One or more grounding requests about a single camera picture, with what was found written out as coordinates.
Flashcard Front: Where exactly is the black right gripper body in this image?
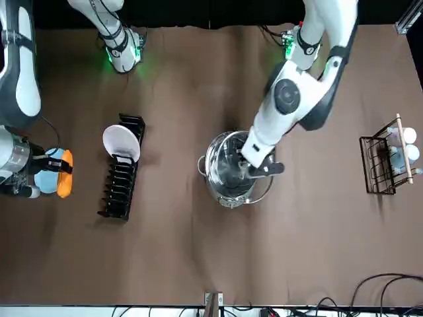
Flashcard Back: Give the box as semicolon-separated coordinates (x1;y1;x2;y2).
28;142;50;172

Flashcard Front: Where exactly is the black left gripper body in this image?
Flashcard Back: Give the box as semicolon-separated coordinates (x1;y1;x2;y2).
247;162;274;180

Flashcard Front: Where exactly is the orange corn cob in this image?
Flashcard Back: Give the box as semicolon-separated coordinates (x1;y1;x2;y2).
56;149;75;199

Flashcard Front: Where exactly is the glass pot lid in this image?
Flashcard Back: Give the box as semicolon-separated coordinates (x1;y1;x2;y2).
207;131;275;199

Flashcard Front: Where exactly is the light blue plate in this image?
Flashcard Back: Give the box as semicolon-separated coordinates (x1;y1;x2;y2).
33;147;67;196

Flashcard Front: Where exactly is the steel cooking pot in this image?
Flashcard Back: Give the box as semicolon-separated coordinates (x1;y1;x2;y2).
197;130;277;209

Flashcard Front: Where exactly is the white plate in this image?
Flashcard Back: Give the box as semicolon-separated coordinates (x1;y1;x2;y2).
101;123;141;160

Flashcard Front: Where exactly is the black dish rack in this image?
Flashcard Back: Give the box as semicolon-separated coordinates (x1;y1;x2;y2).
96;113;147;221

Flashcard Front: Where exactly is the light blue cup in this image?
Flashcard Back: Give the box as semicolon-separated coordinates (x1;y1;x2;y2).
391;144;421;168

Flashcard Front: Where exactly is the black wire cup rack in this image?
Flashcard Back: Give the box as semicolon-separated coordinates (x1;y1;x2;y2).
359;113;423;196

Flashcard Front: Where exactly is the black base cable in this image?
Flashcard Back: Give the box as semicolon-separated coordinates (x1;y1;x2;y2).
260;24;288;47

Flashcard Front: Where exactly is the aluminium frame post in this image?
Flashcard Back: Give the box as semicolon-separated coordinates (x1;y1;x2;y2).
204;291;225;317

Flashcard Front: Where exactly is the black looped cable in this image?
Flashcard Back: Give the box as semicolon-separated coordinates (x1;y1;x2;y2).
350;273;423;317

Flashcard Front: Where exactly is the aluminium frame profile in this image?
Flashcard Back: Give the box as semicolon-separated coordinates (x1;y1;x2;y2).
395;0;423;34

